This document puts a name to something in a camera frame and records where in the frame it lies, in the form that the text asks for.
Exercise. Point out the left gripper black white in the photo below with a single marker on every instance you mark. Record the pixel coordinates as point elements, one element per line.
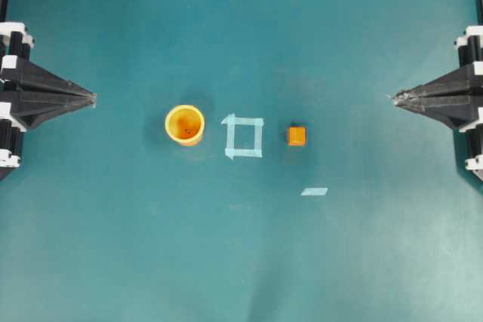
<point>18,74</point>

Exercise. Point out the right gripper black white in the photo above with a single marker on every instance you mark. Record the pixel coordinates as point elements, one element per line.
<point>456,112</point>

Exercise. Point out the yellow orange plastic cup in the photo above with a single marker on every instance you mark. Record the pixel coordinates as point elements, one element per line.
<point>185,124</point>

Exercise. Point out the orange cube block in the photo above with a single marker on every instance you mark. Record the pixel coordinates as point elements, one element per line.
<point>296,136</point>

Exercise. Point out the light blue tape strip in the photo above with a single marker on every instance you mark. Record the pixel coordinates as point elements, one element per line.
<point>319,191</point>

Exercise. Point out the light blue tape square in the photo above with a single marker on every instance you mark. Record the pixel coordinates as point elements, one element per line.
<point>231,121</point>

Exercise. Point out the teal table mat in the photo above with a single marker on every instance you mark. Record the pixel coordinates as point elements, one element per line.
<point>109,219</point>

